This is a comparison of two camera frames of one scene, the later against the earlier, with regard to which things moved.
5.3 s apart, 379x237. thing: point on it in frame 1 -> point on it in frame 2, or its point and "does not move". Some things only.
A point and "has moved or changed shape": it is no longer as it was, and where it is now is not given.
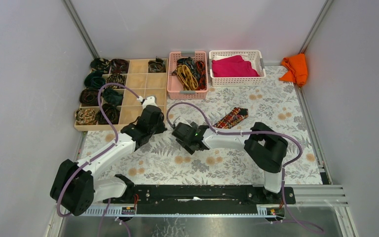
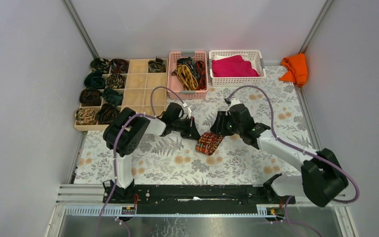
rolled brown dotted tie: (116, 78) does not move
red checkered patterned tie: (233, 117) has moved or changed shape
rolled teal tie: (94, 80) does not move
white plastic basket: (254, 57) does not move
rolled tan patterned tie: (87, 116) does not move
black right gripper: (185, 145) -> (218, 127)
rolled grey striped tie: (157, 66) does not move
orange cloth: (298, 73) does not move
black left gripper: (153, 119) -> (188, 128)
